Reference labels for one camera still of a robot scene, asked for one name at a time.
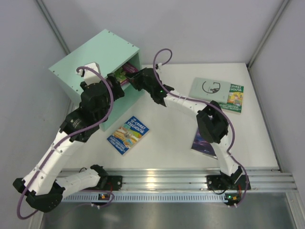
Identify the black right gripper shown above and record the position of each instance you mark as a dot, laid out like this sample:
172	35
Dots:
136	79

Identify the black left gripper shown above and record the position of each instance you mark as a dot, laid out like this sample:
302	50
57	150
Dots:
116	85

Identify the purple 117-Storey Treehouse book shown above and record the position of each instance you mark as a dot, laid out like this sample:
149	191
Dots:
120	74

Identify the blue 91-Storey Treehouse book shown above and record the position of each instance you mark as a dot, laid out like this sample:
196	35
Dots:
128	135

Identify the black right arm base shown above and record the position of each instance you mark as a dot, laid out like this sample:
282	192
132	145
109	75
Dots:
219	182

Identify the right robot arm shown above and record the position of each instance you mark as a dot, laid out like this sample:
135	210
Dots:
213	125

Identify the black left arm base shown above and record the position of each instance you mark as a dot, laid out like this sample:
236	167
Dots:
113	183

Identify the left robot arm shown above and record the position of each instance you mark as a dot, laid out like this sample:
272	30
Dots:
43	189

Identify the mint green shelf cabinet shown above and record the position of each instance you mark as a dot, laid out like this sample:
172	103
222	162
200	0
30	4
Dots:
110	52

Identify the pale green book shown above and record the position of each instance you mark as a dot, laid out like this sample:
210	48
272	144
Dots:
210	90

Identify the dark Robinson Crusoe book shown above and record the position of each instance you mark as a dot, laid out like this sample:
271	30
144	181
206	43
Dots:
202	146

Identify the green Storey Treehouse book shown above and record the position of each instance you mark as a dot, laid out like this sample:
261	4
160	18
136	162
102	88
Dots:
235	99

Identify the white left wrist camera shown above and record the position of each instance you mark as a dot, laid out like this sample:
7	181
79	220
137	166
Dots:
88	76

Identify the perforated grey cable duct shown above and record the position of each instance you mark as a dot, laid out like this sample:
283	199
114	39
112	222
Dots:
83	197

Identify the aluminium mounting rail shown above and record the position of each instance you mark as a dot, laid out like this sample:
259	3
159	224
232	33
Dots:
194	180

